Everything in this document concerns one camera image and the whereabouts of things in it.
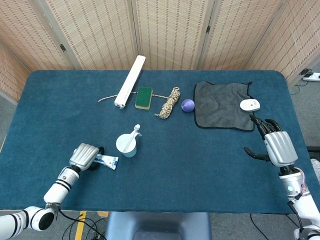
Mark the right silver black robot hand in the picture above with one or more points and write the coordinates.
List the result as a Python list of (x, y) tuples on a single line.
[(281, 147)]

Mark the blue grey robot torso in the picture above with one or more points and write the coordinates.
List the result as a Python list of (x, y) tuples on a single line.
[(157, 226)]

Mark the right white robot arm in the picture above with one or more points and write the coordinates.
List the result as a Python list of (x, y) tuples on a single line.
[(303, 205)]

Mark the blue white toothpaste tube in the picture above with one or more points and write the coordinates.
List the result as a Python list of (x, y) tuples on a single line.
[(108, 161)]

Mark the white computer mouse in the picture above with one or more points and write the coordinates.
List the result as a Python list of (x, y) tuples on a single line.
[(250, 105)]

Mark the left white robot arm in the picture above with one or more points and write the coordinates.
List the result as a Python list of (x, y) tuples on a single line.
[(57, 190)]

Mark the grey cloth with black trim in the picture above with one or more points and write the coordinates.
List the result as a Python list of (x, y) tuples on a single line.
[(217, 105)]

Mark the black plug adapter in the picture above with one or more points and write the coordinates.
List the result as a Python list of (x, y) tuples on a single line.
[(305, 71)]

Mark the blue tablecloth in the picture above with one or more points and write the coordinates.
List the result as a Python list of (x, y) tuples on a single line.
[(175, 180)]

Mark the white power strip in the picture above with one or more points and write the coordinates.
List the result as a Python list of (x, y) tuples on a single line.
[(312, 77)]

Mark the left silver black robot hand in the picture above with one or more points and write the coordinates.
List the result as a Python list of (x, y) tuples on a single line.
[(83, 156)]

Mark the bamboo folding screen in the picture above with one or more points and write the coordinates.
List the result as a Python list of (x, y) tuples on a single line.
[(170, 32)]

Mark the purple ball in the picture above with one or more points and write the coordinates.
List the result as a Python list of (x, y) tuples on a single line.
[(188, 105)]

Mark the long white cardboard box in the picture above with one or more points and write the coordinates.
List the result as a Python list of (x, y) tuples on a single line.
[(130, 82)]

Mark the white toothbrush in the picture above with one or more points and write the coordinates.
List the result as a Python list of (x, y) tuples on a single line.
[(131, 141)]

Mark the green yellow sponge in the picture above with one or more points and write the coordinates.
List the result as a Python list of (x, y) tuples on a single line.
[(143, 97)]

